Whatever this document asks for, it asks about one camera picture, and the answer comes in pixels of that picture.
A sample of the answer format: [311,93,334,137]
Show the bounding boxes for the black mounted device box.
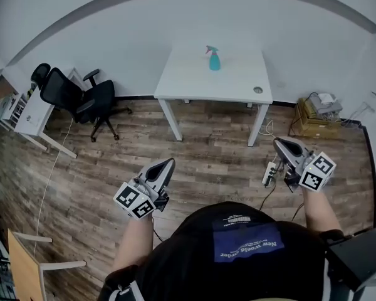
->
[325,227,376,301]

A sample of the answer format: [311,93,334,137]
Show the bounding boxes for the wooden table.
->
[6,228,87,301]

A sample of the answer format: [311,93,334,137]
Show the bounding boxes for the white table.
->
[153,42,274,147]

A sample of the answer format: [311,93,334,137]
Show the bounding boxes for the brown cardboard box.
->
[293,97,344,139]

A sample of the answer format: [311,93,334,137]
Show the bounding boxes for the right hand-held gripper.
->
[273,136,337,194]

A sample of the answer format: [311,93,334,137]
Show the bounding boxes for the small white desk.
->
[0,92,28,131]

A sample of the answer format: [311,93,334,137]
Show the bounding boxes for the black office chair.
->
[30,63,133,143]

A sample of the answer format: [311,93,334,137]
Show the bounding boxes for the person's right forearm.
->
[301,188,342,235]

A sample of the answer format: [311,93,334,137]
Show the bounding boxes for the black floor cable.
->
[258,180,276,211]

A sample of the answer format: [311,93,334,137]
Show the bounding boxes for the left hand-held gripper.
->
[113,157,175,221]

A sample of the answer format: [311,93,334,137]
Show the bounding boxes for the black printed t-shirt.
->
[98,201,342,301]

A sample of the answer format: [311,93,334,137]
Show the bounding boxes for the person's left forearm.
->
[112,216,154,274]

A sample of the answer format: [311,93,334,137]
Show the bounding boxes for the white power strip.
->
[261,161,278,187]

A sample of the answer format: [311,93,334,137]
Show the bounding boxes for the thin white cable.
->
[33,117,75,260]

